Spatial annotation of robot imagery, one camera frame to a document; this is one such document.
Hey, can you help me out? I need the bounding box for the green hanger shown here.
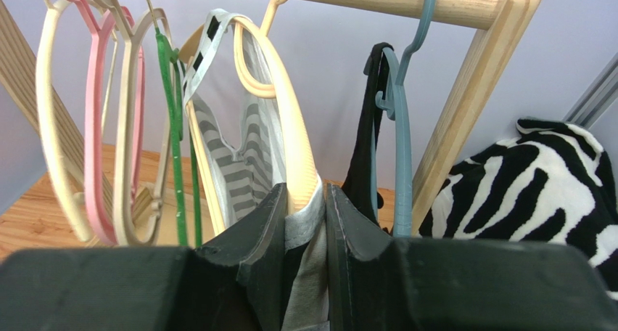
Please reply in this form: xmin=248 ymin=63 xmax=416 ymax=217
xmin=146 ymin=0 xmax=189 ymax=246

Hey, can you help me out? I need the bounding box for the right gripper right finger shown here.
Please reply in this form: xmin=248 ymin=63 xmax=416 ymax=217
xmin=326 ymin=185 xmax=617 ymax=330

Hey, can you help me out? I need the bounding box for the beige wooden hanger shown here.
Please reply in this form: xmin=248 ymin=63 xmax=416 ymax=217
xmin=179 ymin=0 xmax=324 ymax=248

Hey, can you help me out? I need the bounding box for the zebra print blanket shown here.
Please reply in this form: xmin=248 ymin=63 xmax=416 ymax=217
xmin=419 ymin=118 xmax=617 ymax=299

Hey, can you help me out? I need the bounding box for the cream hanger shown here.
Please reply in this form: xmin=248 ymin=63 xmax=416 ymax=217
xmin=36 ymin=0 xmax=94 ymax=242

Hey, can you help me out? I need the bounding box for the grey blue hanger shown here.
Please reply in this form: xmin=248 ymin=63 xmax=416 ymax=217
xmin=375 ymin=0 xmax=436 ymax=237

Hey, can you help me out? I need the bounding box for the striped tank top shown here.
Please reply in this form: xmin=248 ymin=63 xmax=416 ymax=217
xmin=183 ymin=9 xmax=329 ymax=330

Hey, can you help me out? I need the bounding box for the wooden clothes rack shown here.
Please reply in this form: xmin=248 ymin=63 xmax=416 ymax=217
xmin=1 ymin=0 xmax=541 ymax=239

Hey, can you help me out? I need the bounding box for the light pink hanger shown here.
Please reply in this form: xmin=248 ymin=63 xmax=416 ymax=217
xmin=84 ymin=0 xmax=170 ymax=246

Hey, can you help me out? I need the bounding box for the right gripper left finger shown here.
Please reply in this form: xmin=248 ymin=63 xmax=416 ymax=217
xmin=1 ymin=184 xmax=287 ymax=330

